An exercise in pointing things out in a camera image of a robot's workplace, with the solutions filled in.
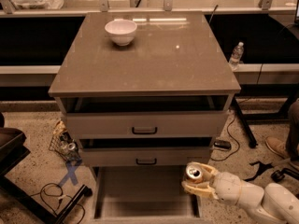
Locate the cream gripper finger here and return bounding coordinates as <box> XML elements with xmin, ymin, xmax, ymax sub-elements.
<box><xmin>188</xmin><ymin>161</ymin><xmax>218</xmax><ymax>174</ymax></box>
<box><xmin>181</xmin><ymin>181</ymin><xmax>219</xmax><ymax>200</ymax></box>

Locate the orange soda can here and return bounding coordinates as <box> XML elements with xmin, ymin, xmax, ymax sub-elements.
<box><xmin>186</xmin><ymin>164</ymin><xmax>204</xmax><ymax>183</ymax></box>

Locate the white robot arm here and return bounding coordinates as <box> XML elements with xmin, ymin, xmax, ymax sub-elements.
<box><xmin>181</xmin><ymin>161</ymin><xmax>299</xmax><ymax>224</ymax></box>

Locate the bottom open grey drawer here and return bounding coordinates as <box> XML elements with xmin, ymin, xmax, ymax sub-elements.
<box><xmin>92</xmin><ymin>166</ymin><xmax>211</xmax><ymax>224</ymax></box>

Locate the grey drawer cabinet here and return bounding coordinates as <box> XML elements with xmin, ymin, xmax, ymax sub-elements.
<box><xmin>48</xmin><ymin>10</ymin><xmax>242</xmax><ymax>224</ymax></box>

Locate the middle grey drawer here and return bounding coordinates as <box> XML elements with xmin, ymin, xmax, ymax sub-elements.
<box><xmin>79</xmin><ymin>137</ymin><xmax>212</xmax><ymax>167</ymax></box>

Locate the top grey drawer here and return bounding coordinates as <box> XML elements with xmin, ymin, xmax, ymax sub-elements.
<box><xmin>59</xmin><ymin>95</ymin><xmax>232</xmax><ymax>139</ymax></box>

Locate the black power adapter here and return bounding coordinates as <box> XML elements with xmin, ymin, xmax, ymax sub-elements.
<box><xmin>214</xmin><ymin>140</ymin><xmax>232</xmax><ymax>150</ymax></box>

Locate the black table leg right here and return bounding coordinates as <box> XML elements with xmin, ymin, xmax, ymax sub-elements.
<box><xmin>232</xmin><ymin>98</ymin><xmax>258</xmax><ymax>148</ymax></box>

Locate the black chair base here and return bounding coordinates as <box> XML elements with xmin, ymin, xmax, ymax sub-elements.
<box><xmin>246</xmin><ymin>161</ymin><xmax>299</xmax><ymax>183</ymax></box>

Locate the brown shoe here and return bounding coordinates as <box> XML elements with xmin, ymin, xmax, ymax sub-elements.
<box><xmin>265</xmin><ymin>137</ymin><xmax>299</xmax><ymax>159</ymax></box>

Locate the clear plastic water bottle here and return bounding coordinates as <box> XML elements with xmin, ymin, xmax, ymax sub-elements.
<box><xmin>229</xmin><ymin>42</ymin><xmax>244</xmax><ymax>70</ymax></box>

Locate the blue tape cross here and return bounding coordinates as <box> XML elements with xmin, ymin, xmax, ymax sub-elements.
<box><xmin>59</xmin><ymin>160</ymin><xmax>82</xmax><ymax>187</ymax></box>

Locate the white ceramic bowl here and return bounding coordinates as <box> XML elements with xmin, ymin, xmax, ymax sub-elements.
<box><xmin>105</xmin><ymin>20</ymin><xmax>137</xmax><ymax>46</ymax></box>

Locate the dark chair left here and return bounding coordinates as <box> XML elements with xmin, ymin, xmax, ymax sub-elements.
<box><xmin>0</xmin><ymin>113</ymin><xmax>30</xmax><ymax>176</ymax></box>

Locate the black stand leg left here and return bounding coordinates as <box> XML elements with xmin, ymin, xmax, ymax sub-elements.
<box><xmin>0</xmin><ymin>176</ymin><xmax>93</xmax><ymax>224</ymax></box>

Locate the black cable right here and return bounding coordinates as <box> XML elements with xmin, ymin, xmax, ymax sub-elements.
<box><xmin>210</xmin><ymin>109</ymin><xmax>241</xmax><ymax>162</ymax></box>

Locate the black floor cable left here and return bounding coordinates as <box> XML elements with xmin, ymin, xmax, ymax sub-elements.
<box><xmin>30</xmin><ymin>182</ymin><xmax>87</xmax><ymax>224</ymax></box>

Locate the wire basket with jars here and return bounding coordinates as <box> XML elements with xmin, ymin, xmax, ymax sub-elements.
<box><xmin>49</xmin><ymin>120</ymin><xmax>81</xmax><ymax>161</ymax></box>

